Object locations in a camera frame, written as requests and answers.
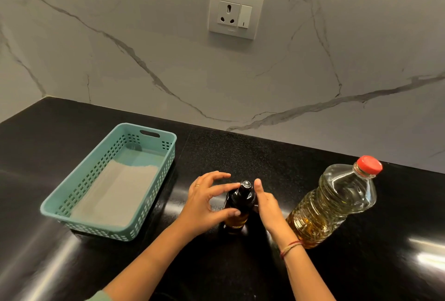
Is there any person's right hand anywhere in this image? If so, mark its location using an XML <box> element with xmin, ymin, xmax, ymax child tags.
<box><xmin>253</xmin><ymin>178</ymin><xmax>292</xmax><ymax>243</ymax></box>

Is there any person's left hand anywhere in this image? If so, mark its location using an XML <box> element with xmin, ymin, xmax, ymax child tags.
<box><xmin>175</xmin><ymin>171</ymin><xmax>241</xmax><ymax>239</ymax></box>

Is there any dark glass spray bottle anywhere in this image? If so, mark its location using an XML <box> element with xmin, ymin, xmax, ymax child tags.
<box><xmin>222</xmin><ymin>180</ymin><xmax>258</xmax><ymax>234</ymax></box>

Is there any person's left forearm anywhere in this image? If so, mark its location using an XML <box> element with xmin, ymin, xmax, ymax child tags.
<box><xmin>103</xmin><ymin>219</ymin><xmax>197</xmax><ymax>301</ymax></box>

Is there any person's right forearm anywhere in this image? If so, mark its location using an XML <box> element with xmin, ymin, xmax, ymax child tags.
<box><xmin>275</xmin><ymin>233</ymin><xmax>336</xmax><ymax>301</ymax></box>

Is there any clear oil bottle red cap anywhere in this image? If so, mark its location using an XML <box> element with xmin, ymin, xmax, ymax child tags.
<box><xmin>286</xmin><ymin>155</ymin><xmax>383</xmax><ymax>250</ymax></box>

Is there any white paper liner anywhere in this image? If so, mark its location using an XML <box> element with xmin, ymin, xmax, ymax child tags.
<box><xmin>70</xmin><ymin>160</ymin><xmax>160</xmax><ymax>228</ymax></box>

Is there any teal plastic basket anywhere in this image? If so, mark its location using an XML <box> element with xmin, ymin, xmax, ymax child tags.
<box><xmin>40</xmin><ymin>123</ymin><xmax>177</xmax><ymax>242</ymax></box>

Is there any green sleeve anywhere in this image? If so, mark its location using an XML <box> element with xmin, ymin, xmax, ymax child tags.
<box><xmin>85</xmin><ymin>290</ymin><xmax>112</xmax><ymax>301</ymax></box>

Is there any red thread bracelet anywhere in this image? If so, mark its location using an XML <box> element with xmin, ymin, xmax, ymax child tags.
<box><xmin>280</xmin><ymin>240</ymin><xmax>304</xmax><ymax>260</ymax></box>

